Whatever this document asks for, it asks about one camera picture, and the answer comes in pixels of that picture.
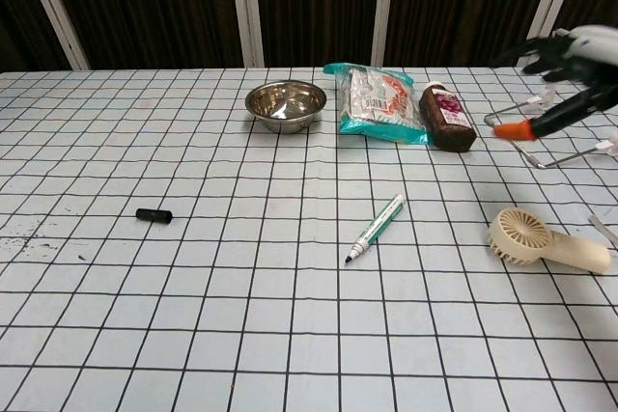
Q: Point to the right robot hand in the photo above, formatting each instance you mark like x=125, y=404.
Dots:
x=579, y=55

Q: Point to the green white marker body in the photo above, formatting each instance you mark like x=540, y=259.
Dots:
x=379, y=226

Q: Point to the black marker cap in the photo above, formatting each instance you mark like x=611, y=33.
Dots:
x=153, y=216

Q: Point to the dark juice bottle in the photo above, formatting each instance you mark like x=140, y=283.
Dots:
x=446, y=118

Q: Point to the clear plastic strip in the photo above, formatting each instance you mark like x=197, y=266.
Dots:
x=601, y=226

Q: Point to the beige handheld fan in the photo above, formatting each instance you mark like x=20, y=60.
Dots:
x=521, y=236

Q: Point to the teal snack packet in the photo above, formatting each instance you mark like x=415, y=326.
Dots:
x=376, y=103

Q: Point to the stainless steel bowl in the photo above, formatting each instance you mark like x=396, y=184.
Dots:
x=285, y=105

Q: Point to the checkered tablecloth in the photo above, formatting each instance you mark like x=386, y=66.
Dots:
x=241, y=310

